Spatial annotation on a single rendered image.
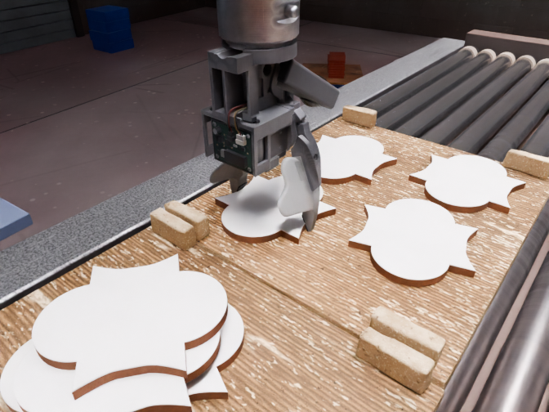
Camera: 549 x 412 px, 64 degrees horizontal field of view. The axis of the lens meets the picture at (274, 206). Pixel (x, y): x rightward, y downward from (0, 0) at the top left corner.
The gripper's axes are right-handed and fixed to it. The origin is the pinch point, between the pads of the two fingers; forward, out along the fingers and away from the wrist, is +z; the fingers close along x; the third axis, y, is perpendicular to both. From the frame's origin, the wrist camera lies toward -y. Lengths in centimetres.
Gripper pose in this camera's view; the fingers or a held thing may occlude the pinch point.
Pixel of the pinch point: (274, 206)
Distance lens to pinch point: 54.3
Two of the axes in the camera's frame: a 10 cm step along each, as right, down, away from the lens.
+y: -6.3, 4.4, -6.4
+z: 0.0, 8.3, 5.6
